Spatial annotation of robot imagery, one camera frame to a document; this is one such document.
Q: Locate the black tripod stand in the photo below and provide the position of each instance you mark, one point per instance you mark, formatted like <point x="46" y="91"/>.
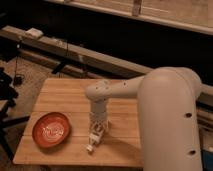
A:
<point x="9" y="95"/>

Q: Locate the long wooden beam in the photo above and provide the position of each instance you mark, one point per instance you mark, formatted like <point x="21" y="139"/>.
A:
<point x="131" y="67"/>

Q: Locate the small white box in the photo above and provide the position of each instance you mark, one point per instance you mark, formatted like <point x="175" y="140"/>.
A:
<point x="34" y="33"/>

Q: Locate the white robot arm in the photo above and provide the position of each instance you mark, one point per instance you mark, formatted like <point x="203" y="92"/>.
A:
<point x="166" y="99"/>

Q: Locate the red ceramic bowl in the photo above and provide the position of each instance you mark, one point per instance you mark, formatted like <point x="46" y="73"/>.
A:
<point x="51" y="129"/>

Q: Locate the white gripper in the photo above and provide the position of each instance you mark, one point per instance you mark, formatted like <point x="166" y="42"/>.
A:
<point x="98" y="114"/>

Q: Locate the clear plastic bottle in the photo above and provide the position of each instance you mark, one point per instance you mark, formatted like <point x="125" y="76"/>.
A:
<point x="94" y="139"/>

